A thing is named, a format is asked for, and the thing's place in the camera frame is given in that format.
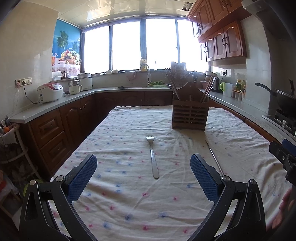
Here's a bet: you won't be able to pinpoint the steel patterned chopstick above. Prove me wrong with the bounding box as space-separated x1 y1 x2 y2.
205 141 225 176

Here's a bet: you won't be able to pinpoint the steel fork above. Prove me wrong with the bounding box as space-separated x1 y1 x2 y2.
145 136 159 179

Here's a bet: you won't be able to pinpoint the wooden chopstick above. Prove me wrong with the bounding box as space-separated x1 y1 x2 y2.
203 74 218 103
201 71 217 103

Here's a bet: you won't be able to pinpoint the kitchen sink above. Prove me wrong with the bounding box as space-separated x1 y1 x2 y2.
114 86 147 89

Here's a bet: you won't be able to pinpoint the kitchen faucet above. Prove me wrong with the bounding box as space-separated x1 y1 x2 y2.
139 63 152 87

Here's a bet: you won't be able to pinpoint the person's right hand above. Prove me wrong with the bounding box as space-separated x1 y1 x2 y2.
271 188 295 230

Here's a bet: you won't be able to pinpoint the gas stove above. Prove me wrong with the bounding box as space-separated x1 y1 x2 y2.
262 108 295 138

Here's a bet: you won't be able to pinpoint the black wok with lid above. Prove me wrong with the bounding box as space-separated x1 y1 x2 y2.
255 79 295 116

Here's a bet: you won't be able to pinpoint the condiment bottles rack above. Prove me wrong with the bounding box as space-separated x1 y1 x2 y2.
232 79 246 101

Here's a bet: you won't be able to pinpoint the lower wooden cabinets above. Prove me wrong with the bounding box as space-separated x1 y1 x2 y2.
29 94 283 180

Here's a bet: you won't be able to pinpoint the wooden cabinets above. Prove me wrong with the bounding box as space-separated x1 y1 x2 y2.
29 94 283 180
188 0 250 62

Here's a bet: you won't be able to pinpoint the steel electric kettle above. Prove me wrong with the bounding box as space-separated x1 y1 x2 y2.
211 77 222 93

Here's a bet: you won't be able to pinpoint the floral white tablecloth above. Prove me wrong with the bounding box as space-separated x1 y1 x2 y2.
56 106 291 240

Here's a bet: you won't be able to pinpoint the wooden utensil holder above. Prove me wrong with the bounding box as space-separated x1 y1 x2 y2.
171 82 210 131

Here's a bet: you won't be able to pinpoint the pink basin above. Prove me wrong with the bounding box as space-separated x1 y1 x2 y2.
200 80 209 89

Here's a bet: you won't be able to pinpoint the red white rice cooker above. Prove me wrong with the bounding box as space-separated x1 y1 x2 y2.
37 82 63 103

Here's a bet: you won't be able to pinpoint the dish drying rack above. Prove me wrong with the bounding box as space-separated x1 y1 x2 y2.
171 61 198 85

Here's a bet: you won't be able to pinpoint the small white electric pot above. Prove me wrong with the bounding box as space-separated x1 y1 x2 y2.
68 80 83 95

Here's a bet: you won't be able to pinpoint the range hood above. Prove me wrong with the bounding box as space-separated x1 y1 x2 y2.
241 0 295 42

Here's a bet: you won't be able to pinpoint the green vegetable basket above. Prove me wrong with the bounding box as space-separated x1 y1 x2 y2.
148 80 167 88

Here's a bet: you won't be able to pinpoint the large white rice cooker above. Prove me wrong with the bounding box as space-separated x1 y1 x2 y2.
77 73 93 91

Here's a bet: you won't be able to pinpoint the upper wooden cabinets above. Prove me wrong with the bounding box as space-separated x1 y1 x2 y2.
188 0 250 62

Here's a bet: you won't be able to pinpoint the yellow detergent bottle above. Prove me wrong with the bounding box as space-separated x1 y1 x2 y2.
140 58 149 71

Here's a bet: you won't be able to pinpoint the tropical fruit poster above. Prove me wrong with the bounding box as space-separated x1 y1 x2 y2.
52 19 81 77

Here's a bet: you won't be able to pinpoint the green handled white pitcher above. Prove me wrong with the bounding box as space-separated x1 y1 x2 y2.
220 82 233 97

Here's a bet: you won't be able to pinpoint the wall power outlet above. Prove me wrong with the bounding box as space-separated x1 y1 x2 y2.
15 77 32 88

